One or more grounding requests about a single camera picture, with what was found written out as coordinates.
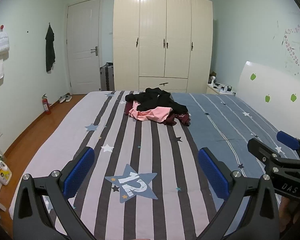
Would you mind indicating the white headboard with green stickers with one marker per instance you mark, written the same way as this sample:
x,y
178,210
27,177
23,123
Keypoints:
x,y
267,80

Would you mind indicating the white plastic bag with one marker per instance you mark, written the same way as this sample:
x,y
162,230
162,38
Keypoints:
x,y
0,43

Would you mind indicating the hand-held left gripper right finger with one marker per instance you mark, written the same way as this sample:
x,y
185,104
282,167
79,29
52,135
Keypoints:
x,y
212,172

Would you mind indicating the cream four-door wardrobe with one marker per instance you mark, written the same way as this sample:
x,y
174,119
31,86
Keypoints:
x,y
162,37

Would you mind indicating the black printed t-shirt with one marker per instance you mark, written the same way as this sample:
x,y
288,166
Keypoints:
x,y
155,98

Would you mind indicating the striped star bed cover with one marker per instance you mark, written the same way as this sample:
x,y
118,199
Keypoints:
x,y
145,155

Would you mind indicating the small white fan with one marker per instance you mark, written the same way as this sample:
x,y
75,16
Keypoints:
x,y
212,78

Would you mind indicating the maroon garment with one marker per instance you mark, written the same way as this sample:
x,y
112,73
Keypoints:
x,y
180,118

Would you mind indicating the white nightstand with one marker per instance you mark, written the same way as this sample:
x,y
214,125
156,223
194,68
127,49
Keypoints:
x,y
212,89

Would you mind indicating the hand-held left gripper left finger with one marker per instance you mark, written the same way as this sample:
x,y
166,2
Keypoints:
x,y
81,170

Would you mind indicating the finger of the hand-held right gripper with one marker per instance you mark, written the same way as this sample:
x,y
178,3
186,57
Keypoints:
x,y
261,148
287,140

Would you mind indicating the pink garment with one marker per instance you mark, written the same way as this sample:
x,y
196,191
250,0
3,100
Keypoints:
x,y
150,115

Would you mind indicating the grey ribbed suitcase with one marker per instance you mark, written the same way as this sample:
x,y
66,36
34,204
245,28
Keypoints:
x,y
107,77

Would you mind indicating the flower wall stickers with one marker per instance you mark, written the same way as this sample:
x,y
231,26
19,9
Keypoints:
x,y
296,50

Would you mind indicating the white detergent bottle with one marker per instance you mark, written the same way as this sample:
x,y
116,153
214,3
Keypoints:
x,y
1,171

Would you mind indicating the person's right hand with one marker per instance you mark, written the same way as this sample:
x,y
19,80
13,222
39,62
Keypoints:
x,y
288,212

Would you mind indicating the red fire extinguisher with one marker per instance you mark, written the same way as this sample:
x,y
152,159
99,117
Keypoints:
x,y
46,105

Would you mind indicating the dark hanging garment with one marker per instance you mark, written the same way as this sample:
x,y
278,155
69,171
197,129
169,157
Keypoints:
x,y
50,50

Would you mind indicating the white room door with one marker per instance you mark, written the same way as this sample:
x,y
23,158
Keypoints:
x,y
83,42

